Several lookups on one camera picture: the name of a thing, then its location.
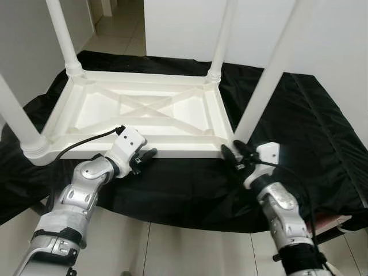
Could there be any white plastic children table top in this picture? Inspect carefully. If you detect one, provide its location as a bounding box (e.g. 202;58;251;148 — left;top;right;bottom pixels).
22;68;236;167

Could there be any black metal table leg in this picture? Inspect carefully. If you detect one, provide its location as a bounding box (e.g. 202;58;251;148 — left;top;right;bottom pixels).
313;221;351;245

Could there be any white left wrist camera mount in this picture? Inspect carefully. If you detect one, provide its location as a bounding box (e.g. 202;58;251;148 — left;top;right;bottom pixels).
106;128;147;173

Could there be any black cloth table cover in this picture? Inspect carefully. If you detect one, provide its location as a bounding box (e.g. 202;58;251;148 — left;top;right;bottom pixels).
0;51;368;233

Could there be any pink padded chair seat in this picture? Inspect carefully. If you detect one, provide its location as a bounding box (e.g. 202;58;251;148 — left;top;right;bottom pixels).
313;213;351;231

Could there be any white plastic table leg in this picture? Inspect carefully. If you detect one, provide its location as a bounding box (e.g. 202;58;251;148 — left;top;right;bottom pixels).
206;0;239;84
233;0;317;144
0;72;51;159
45;0;86;78

